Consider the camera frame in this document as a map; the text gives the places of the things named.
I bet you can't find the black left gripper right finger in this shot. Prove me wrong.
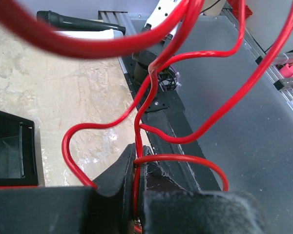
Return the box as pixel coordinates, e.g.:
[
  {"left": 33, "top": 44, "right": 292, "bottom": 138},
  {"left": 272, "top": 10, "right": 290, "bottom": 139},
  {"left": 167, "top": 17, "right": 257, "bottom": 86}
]
[{"left": 138, "top": 154, "right": 266, "bottom": 234}]

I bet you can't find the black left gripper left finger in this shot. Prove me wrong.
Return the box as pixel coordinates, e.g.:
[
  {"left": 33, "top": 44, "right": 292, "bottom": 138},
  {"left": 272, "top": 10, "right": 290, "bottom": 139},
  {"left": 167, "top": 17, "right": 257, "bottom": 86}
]
[{"left": 0, "top": 144, "right": 135, "bottom": 234}]

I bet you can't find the red plastic bin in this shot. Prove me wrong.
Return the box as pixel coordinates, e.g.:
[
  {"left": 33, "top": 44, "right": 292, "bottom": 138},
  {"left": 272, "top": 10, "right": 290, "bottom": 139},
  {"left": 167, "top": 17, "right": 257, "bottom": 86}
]
[{"left": 0, "top": 185, "right": 39, "bottom": 190}]

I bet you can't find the black plastic bin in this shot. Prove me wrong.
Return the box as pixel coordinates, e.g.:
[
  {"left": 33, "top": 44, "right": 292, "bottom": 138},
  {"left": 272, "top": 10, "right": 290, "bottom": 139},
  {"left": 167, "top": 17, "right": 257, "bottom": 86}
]
[{"left": 0, "top": 111, "right": 39, "bottom": 187}]

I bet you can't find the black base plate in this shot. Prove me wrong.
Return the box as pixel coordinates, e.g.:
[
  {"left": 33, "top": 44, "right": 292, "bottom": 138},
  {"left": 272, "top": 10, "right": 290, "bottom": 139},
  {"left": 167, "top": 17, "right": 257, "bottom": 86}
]
[{"left": 121, "top": 56, "right": 222, "bottom": 191}]

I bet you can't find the aluminium frame rail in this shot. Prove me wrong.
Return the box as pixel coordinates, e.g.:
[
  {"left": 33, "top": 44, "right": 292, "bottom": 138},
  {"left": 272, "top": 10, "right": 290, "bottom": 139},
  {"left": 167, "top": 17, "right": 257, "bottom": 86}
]
[{"left": 97, "top": 7, "right": 293, "bottom": 115}]

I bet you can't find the black microphone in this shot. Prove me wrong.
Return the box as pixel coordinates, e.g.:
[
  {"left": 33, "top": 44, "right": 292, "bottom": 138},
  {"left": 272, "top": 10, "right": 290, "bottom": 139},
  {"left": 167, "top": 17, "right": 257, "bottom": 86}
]
[{"left": 36, "top": 10, "right": 126, "bottom": 35}]

